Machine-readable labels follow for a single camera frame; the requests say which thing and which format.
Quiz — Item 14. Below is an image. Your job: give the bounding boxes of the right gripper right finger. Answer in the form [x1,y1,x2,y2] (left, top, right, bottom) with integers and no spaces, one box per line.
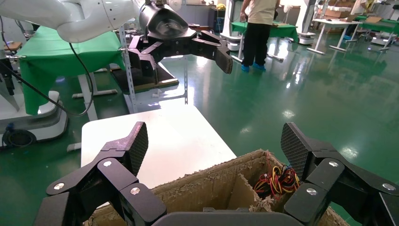
[280,122,399,226]

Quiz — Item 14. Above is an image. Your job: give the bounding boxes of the grey power supply, coloured wires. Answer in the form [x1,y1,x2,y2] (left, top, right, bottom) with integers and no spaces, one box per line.
[253,164,302,200]

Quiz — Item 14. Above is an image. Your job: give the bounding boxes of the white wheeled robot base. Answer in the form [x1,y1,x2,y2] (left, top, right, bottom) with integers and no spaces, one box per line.
[0,90,69,148]
[296,0,316,46]
[220,0,247,52]

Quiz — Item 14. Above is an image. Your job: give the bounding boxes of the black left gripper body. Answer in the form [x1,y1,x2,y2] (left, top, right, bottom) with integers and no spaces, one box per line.
[139,3,198,61]

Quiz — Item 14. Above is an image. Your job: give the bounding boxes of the open brown cardboard carton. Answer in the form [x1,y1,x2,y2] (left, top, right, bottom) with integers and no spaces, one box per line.
[323,8,352,20]

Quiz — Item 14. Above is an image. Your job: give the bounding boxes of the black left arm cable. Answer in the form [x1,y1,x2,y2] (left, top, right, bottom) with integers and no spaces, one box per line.
[0,42,95,118]

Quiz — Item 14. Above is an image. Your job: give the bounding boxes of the table with green cloth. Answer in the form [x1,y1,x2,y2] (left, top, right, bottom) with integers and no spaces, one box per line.
[17,26,125,122]
[231,21,300,63]
[354,15,399,51]

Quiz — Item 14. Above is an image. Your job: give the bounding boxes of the grey metal shelf rack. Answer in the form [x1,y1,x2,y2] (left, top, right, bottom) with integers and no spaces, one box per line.
[118,24,190,115]

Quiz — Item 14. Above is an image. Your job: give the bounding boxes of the white metal-leg table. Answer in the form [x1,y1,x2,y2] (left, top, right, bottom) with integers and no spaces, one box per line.
[306,18,363,56]

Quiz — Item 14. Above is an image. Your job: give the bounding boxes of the person in beige shirt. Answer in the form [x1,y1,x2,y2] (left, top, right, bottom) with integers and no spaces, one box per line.
[239,0,281,73]

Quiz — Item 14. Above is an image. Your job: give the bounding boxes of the cardboard box with dividers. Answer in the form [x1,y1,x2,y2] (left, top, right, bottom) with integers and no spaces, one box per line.
[84,149,350,226]

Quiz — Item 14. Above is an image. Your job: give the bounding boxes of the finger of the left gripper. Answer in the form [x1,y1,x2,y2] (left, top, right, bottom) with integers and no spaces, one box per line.
[192,30,233,74]
[128,35,163,85]

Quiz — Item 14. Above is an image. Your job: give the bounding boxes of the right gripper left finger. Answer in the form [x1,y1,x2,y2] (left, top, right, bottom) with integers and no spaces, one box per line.
[33,121,168,226]

